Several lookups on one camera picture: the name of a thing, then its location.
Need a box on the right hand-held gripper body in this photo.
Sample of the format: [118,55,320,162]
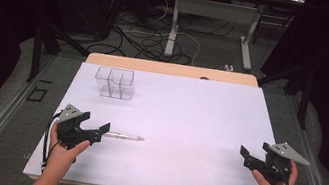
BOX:
[240,135,314,185]

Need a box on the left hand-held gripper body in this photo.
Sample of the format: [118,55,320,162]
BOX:
[52,101,107,155]

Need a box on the clear pen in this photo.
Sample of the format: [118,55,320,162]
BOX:
[103,130,146,144]

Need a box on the clear plastic compartment organizer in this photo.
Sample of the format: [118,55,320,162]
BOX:
[91,64,139,102]

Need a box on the person's left hand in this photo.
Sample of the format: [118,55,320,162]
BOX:
[42,121,93,182]

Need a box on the black metal stand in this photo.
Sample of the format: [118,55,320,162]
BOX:
[25,14,96,92]
[250,52,319,130]

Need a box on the white table mat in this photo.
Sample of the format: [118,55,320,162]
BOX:
[22,51,286,185]

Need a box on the white power plug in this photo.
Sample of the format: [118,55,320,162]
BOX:
[222,63,236,74]

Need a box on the black computer tower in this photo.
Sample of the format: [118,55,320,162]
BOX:
[89,0,123,43]

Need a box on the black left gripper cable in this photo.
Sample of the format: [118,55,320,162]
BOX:
[38,109,66,173]

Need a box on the tangle of floor cables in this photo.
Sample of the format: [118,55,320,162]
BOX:
[86,0,241,76]

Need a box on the white metal desk frame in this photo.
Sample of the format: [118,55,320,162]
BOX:
[162,0,264,73]

